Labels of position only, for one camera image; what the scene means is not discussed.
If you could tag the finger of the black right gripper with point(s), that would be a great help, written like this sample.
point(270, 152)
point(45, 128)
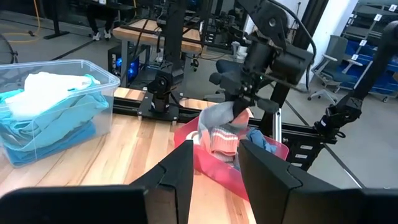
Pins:
point(245, 107)
point(237, 107)

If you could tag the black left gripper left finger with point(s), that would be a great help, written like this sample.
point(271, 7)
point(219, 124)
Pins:
point(93, 205)

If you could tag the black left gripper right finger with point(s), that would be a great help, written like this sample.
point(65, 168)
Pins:
point(311, 202)

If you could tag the grey sock coral cuff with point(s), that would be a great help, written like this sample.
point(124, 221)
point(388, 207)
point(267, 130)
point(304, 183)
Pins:
point(214, 113)
point(224, 140)

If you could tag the blue sock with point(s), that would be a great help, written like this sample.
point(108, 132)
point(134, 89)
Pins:
point(261, 140)

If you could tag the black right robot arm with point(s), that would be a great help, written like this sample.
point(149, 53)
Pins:
point(289, 65)

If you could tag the silver aluminium bar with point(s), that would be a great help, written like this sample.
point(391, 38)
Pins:
point(277, 127)

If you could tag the red translucent plastic bin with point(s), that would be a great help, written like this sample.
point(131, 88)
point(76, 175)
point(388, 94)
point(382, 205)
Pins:
point(217, 174)

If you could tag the teal cloth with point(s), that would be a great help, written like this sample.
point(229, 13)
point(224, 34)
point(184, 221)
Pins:
point(56, 130)

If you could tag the grey office chair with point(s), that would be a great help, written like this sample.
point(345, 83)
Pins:
point(337, 49)

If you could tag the clear plastic storage bin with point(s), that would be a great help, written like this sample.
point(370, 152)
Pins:
point(105, 102)

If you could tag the wooden workbench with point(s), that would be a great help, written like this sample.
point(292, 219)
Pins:
point(149, 35)

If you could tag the computer tower blue lights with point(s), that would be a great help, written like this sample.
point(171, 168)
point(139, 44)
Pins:
point(124, 67)

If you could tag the white cloth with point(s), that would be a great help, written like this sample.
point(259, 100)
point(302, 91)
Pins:
point(46, 93)

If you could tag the black jointed mounting pole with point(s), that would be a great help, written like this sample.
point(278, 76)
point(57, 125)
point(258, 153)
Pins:
point(373, 71)

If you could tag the blue bin storage rack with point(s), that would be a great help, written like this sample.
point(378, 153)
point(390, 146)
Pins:
point(373, 68)

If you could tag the person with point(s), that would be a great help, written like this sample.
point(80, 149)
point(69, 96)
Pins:
point(99, 18)

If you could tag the black desk leg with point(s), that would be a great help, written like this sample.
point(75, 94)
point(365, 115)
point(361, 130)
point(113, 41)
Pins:
point(56, 18)

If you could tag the black aluminium table frame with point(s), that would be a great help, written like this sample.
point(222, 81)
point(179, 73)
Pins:
point(298, 137)

